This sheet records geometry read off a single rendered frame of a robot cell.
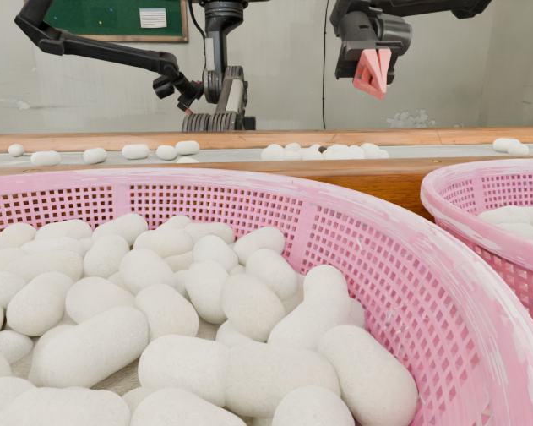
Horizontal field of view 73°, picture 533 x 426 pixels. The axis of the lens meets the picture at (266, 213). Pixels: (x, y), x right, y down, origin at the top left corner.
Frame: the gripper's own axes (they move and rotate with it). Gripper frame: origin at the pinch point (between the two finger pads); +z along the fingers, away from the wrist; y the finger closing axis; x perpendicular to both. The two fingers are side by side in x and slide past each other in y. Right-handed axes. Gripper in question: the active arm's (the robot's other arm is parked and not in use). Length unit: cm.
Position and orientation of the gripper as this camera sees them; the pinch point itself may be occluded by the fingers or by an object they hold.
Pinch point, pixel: (381, 93)
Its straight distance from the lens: 61.9
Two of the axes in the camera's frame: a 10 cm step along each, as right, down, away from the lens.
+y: 9.9, -0.5, 0.9
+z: 0.9, 8.3, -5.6
